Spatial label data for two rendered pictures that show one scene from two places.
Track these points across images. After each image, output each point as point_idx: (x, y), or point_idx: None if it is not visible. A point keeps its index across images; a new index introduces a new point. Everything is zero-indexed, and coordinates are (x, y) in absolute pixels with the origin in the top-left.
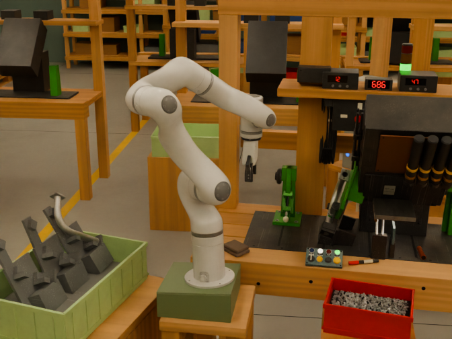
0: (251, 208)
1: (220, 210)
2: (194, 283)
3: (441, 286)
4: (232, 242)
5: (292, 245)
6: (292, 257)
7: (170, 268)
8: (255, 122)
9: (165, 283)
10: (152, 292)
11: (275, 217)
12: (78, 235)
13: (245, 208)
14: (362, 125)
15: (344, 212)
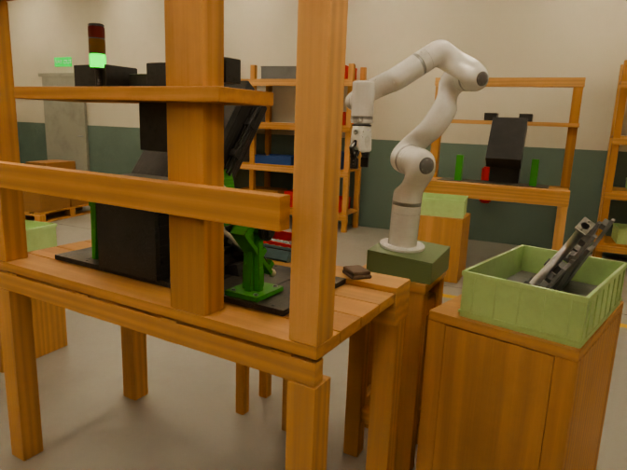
0: (276, 326)
1: (333, 332)
2: (417, 241)
3: None
4: (358, 269)
5: (287, 271)
6: None
7: (436, 259)
8: None
9: (441, 249)
10: (452, 304)
11: (272, 289)
12: (547, 260)
13: (285, 328)
14: (242, 116)
15: (149, 298)
